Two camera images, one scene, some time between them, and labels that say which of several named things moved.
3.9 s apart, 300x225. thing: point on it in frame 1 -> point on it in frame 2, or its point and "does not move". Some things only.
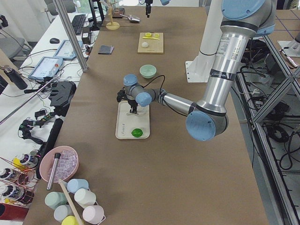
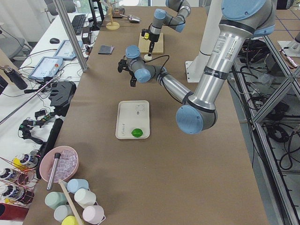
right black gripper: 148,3 -> 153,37
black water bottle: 15,78 does not move
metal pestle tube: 57,156 does not move
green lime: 137,132 does not move
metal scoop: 132,18 does not move
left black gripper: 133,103 -> 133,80
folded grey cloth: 106,49 does not move
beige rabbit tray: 126,122 does not move
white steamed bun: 145,44 -> 147,57
